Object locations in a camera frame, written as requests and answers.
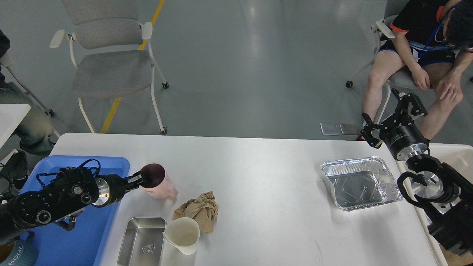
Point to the seated person black shirt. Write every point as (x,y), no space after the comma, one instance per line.
(433,39)

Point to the crumpled brown paper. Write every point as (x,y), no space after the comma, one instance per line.
(204,210)

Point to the white paper cup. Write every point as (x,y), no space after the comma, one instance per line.
(183,233)

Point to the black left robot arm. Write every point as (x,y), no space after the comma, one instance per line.
(58,202)

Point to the metal floor plate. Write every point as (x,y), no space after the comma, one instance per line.
(329,129)
(349,128)

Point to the stainless steel tray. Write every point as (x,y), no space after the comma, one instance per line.
(142,242)

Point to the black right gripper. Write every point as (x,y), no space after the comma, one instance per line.
(401,136)

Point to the dark teal home mug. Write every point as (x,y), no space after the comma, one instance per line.
(19,252)

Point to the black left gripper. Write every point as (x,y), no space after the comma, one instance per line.
(112,187)

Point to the grey office chair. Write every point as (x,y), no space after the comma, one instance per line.
(106,23)

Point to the pink mug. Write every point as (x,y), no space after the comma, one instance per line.
(158,186)

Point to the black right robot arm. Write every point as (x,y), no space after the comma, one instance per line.
(433,186)

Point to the white chair at left edge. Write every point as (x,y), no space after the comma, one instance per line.
(7,61)

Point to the aluminium foil tray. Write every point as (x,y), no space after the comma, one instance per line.
(360,183)

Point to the white side table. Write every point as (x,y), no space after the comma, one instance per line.
(10,117)

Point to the blue plastic tray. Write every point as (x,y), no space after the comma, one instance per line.
(84,244)

